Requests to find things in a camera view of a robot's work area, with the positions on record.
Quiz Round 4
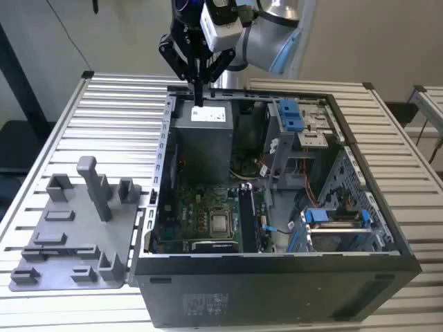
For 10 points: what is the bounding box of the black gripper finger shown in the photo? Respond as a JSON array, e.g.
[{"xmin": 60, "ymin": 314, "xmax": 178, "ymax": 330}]
[
  {"xmin": 199, "ymin": 49, "xmax": 237, "ymax": 107},
  {"xmin": 159, "ymin": 33, "xmax": 201, "ymax": 107}
]

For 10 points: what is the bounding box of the blue plastic drive carrier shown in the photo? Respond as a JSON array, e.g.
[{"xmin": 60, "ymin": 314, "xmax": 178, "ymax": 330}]
[{"xmin": 278, "ymin": 99, "xmax": 303, "ymax": 135}]

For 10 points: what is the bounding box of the grey power supply unit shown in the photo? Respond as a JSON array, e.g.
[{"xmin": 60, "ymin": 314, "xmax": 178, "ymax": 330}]
[{"xmin": 170, "ymin": 100, "xmax": 237, "ymax": 184}]

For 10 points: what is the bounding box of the silver drive cage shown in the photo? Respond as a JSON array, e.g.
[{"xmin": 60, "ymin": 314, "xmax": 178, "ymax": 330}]
[{"xmin": 263, "ymin": 98, "xmax": 343, "ymax": 183}]

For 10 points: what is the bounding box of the green motherboard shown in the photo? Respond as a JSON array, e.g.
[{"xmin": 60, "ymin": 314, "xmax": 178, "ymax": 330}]
[{"xmin": 152, "ymin": 151, "xmax": 278, "ymax": 255}]

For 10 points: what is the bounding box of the silver CPU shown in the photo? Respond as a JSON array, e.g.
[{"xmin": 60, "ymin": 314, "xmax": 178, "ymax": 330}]
[{"xmin": 211, "ymin": 214, "xmax": 232, "ymax": 234}]

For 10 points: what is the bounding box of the hard disk in blue carrier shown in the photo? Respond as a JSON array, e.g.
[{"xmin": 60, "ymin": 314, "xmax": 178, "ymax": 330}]
[{"xmin": 300, "ymin": 206, "xmax": 374, "ymax": 255}]

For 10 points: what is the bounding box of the black graphics card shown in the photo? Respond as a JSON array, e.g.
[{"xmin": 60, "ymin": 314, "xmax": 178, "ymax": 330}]
[{"xmin": 190, "ymin": 240, "xmax": 242, "ymax": 254}]

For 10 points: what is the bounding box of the black chair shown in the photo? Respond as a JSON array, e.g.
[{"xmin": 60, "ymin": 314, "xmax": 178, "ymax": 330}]
[{"xmin": 383, "ymin": 101, "xmax": 420, "ymax": 127}]

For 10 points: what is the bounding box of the grey plastic parts rack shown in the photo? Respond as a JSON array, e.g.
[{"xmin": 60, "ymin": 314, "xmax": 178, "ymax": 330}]
[{"xmin": 8, "ymin": 155, "xmax": 145, "ymax": 293}]

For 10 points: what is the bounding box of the aluminium slat table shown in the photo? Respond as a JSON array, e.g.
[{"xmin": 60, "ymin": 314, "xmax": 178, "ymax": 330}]
[{"xmin": 404, "ymin": 84, "xmax": 443, "ymax": 139}]

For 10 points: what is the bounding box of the black PC case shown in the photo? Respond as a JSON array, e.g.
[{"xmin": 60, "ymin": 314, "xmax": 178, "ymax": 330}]
[{"xmin": 127, "ymin": 82, "xmax": 424, "ymax": 329}]

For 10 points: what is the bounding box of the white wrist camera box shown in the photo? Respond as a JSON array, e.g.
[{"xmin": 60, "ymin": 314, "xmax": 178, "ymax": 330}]
[{"xmin": 199, "ymin": 0, "xmax": 245, "ymax": 53}]

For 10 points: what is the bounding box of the thin black cable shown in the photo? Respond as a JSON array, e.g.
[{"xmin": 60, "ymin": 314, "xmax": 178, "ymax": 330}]
[{"xmin": 55, "ymin": 0, "xmax": 93, "ymax": 73}]

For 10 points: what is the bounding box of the power wire bundle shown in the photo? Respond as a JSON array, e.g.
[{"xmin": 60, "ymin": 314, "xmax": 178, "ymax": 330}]
[{"xmin": 229, "ymin": 157, "xmax": 268, "ymax": 180}]

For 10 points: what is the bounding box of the orange wire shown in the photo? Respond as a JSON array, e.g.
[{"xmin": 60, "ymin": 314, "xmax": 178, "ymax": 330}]
[{"xmin": 300, "ymin": 157, "xmax": 318, "ymax": 207}]

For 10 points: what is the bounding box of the black stand frame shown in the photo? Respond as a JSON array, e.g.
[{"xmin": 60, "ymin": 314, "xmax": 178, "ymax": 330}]
[{"xmin": 0, "ymin": 22, "xmax": 56, "ymax": 174}]

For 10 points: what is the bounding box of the black wire blue connector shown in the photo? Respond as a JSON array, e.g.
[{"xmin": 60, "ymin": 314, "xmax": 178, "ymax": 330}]
[{"xmin": 262, "ymin": 221, "xmax": 298, "ymax": 237}]

